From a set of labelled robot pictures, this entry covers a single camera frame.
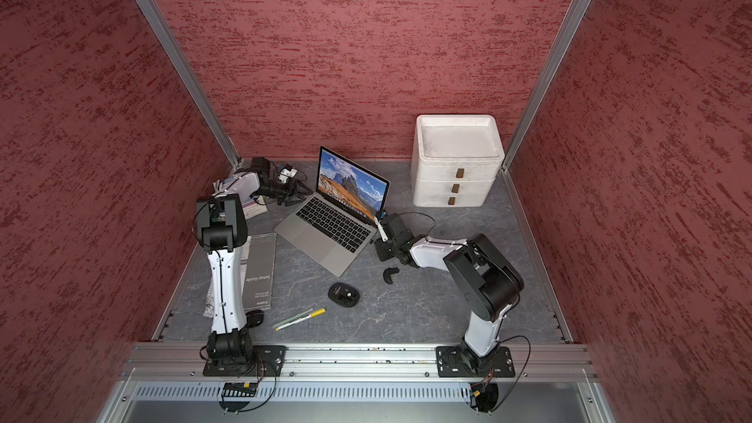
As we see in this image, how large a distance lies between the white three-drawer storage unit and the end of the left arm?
0.42 meters

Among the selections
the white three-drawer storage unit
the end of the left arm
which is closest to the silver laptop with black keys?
the end of the left arm

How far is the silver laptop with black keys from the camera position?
3.09ft

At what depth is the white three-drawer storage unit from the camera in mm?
912

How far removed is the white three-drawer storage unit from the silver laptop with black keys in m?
0.16

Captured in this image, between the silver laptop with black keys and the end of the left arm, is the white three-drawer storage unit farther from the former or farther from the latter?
the end of the left arm

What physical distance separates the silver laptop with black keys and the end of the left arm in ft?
0.20

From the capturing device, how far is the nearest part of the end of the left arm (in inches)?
38.6
